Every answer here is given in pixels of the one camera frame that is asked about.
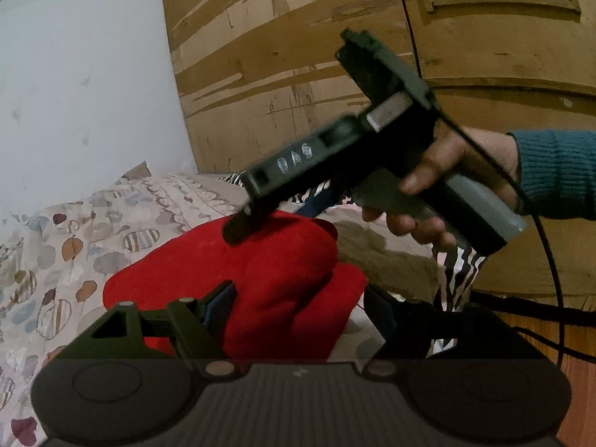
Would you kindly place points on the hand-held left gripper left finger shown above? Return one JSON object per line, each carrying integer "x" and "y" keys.
{"x": 221, "y": 305}

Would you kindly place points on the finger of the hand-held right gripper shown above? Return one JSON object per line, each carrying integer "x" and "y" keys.
{"x": 244, "y": 226}
{"x": 321, "y": 205}

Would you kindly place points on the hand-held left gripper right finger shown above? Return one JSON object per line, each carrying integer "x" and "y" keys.
{"x": 379, "y": 305}

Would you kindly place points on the red garment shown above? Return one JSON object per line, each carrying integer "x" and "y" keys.
{"x": 279, "y": 279}

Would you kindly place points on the person's right forearm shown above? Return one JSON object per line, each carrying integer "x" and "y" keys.
{"x": 558, "y": 172}

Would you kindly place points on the person's right hand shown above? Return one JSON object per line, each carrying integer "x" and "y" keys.
{"x": 479, "y": 163}

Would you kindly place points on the grey-brown pillow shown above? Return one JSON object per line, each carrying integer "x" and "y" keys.
{"x": 386, "y": 260}

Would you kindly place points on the zebra striped cloth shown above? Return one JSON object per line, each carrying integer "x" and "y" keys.
{"x": 458, "y": 274}

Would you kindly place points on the patterned bed sheet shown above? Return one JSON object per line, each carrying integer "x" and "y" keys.
{"x": 46, "y": 265}

